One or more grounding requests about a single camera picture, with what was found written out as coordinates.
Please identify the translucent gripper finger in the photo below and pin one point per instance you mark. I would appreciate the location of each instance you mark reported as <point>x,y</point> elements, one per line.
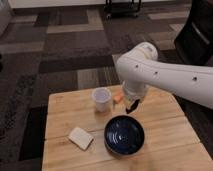
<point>127,103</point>
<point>139,101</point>

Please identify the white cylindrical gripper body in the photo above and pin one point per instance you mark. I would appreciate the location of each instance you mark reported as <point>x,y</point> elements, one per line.
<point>134,91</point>

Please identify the black eraser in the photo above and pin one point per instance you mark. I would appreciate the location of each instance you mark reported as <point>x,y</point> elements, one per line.
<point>133,107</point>

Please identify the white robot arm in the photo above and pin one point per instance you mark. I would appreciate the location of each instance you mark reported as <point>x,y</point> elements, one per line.
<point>140,67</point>

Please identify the white sponge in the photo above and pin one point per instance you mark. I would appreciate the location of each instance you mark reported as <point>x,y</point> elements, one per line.
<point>80,137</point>

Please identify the orange carrot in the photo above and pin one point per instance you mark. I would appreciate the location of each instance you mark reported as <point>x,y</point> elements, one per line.
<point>118,97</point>

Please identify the white plastic cup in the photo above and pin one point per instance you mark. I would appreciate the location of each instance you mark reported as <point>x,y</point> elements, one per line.
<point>102,98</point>

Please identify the dark blue bowl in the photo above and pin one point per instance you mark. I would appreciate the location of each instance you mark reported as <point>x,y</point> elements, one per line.
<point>124,135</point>

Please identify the black office chair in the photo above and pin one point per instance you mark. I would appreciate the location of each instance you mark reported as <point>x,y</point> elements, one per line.
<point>194,43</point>

